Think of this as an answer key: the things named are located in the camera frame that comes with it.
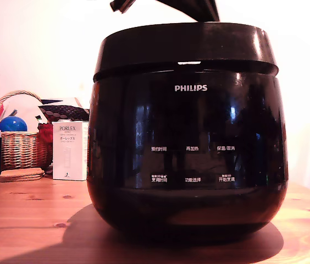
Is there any black rice cooker lid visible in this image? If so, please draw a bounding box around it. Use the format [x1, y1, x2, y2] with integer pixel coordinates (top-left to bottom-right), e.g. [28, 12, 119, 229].
[92, 22, 280, 83]

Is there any black Philips rice cooker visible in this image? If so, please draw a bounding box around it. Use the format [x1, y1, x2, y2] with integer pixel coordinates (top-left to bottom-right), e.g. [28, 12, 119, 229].
[86, 68, 289, 240]

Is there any white Porlex box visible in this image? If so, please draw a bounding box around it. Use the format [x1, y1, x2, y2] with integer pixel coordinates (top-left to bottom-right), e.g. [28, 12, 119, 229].
[52, 120, 90, 182]

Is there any white printed paper packet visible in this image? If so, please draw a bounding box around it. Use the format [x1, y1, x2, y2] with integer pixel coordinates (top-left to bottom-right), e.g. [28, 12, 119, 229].
[0, 94, 49, 133]

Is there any red pouch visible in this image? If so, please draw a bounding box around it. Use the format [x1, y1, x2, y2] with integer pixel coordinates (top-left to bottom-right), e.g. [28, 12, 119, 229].
[37, 123, 54, 166]

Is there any blue ball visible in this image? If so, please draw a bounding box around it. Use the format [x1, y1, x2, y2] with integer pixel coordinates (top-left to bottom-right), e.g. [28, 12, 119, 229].
[0, 115, 28, 133]

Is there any cork coaster stack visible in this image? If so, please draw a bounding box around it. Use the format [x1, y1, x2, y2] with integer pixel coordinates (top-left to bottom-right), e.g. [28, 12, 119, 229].
[0, 168, 46, 183]

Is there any wicker basket with handle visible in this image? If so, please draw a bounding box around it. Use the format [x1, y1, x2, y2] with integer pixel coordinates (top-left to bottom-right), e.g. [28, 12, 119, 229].
[0, 90, 53, 172]

